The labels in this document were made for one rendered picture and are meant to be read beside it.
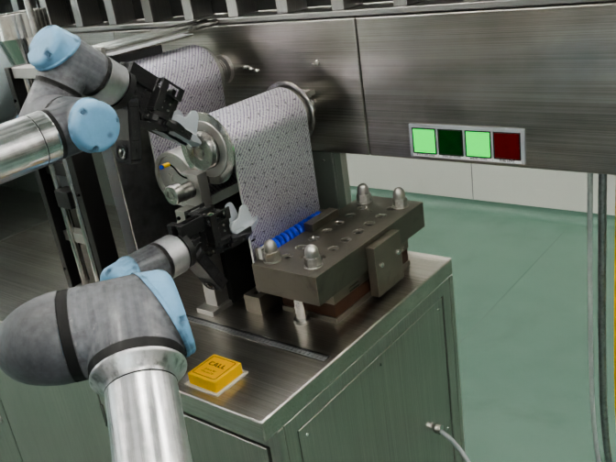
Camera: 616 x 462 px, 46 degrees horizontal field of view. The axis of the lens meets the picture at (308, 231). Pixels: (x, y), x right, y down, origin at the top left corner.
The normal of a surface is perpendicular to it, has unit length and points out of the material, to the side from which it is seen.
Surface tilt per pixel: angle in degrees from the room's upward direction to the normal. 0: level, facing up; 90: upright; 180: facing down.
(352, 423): 90
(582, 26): 90
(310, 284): 90
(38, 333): 54
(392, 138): 90
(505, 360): 0
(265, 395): 0
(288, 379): 0
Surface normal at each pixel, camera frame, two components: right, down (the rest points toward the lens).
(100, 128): 0.68, 0.19
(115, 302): -0.03, -0.57
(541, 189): -0.61, 0.38
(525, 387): -0.14, -0.91
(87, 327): 0.11, -0.24
